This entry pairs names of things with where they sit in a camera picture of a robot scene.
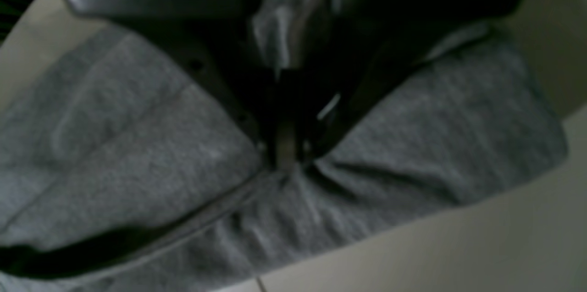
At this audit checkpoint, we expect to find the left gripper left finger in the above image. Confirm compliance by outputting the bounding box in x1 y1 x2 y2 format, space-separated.
66 0 277 167

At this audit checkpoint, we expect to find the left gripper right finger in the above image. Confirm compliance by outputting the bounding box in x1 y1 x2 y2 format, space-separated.
295 0 521 162

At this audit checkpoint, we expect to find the grey T-shirt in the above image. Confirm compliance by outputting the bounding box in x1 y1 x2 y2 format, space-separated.
1 0 567 292

